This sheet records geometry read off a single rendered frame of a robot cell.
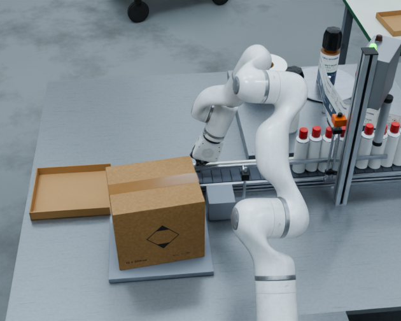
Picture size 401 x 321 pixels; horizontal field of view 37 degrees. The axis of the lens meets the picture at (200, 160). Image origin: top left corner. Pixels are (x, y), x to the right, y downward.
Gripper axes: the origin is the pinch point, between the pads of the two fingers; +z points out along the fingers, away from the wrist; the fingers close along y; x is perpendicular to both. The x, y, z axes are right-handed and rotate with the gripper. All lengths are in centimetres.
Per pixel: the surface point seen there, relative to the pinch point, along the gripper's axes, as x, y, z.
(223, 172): 1.6, 11.3, 1.4
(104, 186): 2.6, -32.1, 22.1
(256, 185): -4.9, 23.8, -0.9
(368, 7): 155, 117, -29
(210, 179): -2.5, 5.9, 3.4
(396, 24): 131, 125, -32
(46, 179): 9, -54, 30
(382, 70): -17, 37, -68
